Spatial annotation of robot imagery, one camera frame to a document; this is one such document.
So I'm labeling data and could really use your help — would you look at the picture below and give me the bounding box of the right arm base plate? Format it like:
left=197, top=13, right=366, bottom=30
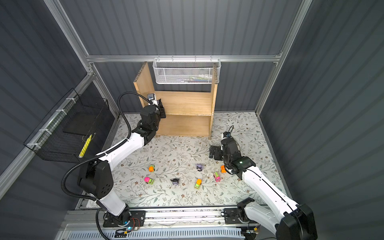
left=221, top=208, right=250, bottom=225

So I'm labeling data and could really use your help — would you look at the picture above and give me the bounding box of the pink green toy car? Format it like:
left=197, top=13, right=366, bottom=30
left=144, top=177, right=154, bottom=185

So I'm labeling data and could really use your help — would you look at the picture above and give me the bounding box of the wooden two-tier shelf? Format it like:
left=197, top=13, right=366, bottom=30
left=134, top=62, right=218, bottom=137

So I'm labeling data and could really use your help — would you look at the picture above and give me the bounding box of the black wire basket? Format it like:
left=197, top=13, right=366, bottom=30
left=24, top=85, right=115, bottom=163

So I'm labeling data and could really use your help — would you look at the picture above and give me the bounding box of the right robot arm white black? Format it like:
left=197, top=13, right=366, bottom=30
left=209, top=133, right=318, bottom=240

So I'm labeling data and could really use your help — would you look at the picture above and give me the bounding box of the white ribbed cable duct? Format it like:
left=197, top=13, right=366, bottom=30
left=67, top=226, right=246, bottom=240

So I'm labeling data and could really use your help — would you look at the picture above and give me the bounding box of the aluminium rail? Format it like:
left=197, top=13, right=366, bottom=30
left=61, top=204, right=304, bottom=229

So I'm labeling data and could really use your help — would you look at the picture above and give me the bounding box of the pink green toy truck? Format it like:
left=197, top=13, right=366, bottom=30
left=213, top=172, right=221, bottom=182

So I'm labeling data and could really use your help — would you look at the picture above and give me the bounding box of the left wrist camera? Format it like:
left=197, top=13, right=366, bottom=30
left=147, top=93, right=157, bottom=103

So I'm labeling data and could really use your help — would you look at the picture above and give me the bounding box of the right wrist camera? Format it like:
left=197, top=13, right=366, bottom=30
left=222, top=132, right=232, bottom=140

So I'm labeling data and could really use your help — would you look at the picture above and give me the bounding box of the black purple figurine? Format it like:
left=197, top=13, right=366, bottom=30
left=171, top=178, right=180, bottom=186
left=196, top=164, right=204, bottom=172

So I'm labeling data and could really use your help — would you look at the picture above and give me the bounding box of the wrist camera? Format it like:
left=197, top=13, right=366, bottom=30
left=222, top=132, right=232, bottom=140
left=147, top=93, right=157, bottom=103

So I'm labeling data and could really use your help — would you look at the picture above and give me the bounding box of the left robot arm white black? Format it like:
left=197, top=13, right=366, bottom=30
left=61, top=92, right=166, bottom=218

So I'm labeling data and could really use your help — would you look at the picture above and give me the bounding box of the white wire mesh basket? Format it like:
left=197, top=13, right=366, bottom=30
left=153, top=60, right=222, bottom=85

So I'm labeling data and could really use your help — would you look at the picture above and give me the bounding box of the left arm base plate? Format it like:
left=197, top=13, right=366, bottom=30
left=103, top=211, right=147, bottom=228

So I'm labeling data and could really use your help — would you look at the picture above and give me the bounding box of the yellow green marker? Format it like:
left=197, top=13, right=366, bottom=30
left=79, top=135, right=93, bottom=159

